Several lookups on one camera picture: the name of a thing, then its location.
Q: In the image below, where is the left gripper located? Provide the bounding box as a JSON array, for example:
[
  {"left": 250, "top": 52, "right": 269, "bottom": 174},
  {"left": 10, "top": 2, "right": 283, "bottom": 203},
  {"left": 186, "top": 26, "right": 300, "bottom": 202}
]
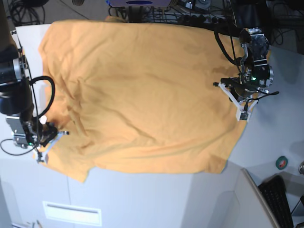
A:
[{"left": 224, "top": 77, "right": 257, "bottom": 102}]

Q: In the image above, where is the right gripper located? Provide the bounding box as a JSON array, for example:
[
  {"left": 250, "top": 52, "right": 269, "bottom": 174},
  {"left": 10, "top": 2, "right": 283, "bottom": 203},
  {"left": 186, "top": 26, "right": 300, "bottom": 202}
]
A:
[{"left": 38, "top": 122, "right": 58, "bottom": 146}]

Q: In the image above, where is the orange t-shirt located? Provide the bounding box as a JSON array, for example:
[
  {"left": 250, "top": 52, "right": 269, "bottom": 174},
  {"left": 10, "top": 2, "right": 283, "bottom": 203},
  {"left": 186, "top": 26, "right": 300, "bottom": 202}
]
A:
[{"left": 35, "top": 16, "right": 271, "bottom": 183}]

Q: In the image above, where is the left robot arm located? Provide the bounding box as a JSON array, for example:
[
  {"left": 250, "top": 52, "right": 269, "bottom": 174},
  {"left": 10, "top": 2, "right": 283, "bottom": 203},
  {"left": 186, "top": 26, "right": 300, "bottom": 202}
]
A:
[{"left": 214, "top": 0, "right": 274, "bottom": 102}]

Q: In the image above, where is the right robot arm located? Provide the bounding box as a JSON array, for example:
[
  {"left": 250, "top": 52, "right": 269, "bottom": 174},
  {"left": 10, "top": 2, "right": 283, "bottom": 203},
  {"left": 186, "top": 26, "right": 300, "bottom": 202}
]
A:
[{"left": 0, "top": 5, "right": 58, "bottom": 148}]

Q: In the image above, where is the green tape roll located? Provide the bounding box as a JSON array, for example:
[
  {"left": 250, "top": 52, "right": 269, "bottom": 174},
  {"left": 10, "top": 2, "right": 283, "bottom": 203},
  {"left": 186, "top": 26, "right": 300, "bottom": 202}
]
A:
[{"left": 275, "top": 156, "right": 288, "bottom": 170}]

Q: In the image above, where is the white table slot plate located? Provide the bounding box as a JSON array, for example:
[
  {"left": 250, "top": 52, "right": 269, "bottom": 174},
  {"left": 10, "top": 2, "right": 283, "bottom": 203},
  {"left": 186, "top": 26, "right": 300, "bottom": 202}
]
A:
[{"left": 42, "top": 201, "right": 102, "bottom": 227}]

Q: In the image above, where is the black keyboard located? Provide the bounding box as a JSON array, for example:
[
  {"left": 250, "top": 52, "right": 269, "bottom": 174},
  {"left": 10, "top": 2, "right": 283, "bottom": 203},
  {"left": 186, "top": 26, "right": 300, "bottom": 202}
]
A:
[{"left": 258, "top": 175, "right": 294, "bottom": 228}]

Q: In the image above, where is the white partition panel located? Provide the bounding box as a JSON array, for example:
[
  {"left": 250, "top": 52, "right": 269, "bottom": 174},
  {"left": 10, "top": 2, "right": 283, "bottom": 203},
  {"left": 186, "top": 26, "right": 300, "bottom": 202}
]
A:
[{"left": 182, "top": 162, "right": 279, "bottom": 228}]

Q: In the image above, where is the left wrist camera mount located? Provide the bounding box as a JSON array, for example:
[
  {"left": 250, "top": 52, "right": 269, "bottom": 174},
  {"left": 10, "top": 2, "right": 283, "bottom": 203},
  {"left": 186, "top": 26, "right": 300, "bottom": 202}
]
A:
[{"left": 213, "top": 82, "right": 270, "bottom": 122}]

